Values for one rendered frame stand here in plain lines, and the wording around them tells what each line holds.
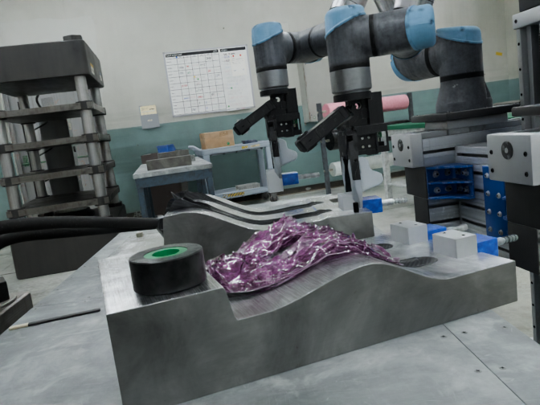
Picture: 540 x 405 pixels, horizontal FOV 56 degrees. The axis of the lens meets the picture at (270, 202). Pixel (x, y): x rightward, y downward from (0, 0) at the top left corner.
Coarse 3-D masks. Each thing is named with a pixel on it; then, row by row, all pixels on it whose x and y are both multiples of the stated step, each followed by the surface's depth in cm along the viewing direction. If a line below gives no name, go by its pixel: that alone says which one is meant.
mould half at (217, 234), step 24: (168, 216) 90; (192, 216) 90; (216, 216) 91; (240, 216) 101; (264, 216) 105; (312, 216) 96; (336, 216) 92; (360, 216) 92; (144, 240) 108; (168, 240) 91; (192, 240) 91; (216, 240) 91; (240, 240) 91
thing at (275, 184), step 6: (270, 174) 124; (276, 174) 124; (282, 174) 124; (288, 174) 124; (294, 174) 124; (300, 174) 126; (306, 174) 126; (312, 174) 126; (318, 174) 126; (270, 180) 124; (276, 180) 124; (282, 180) 124; (288, 180) 125; (294, 180) 125; (270, 186) 124; (276, 186) 124; (282, 186) 124; (270, 192) 124
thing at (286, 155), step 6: (282, 144) 122; (282, 150) 122; (288, 150) 122; (282, 156) 122; (288, 156) 122; (294, 156) 122; (276, 162) 121; (282, 162) 122; (288, 162) 122; (276, 168) 122
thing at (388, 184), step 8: (392, 128) 531; (400, 128) 516; (408, 128) 501; (416, 128) 488; (424, 128) 478; (384, 136) 554; (384, 144) 565; (384, 152) 566; (384, 160) 567; (384, 168) 570; (384, 176) 573; (384, 184) 577; (392, 184) 563; (400, 184) 551
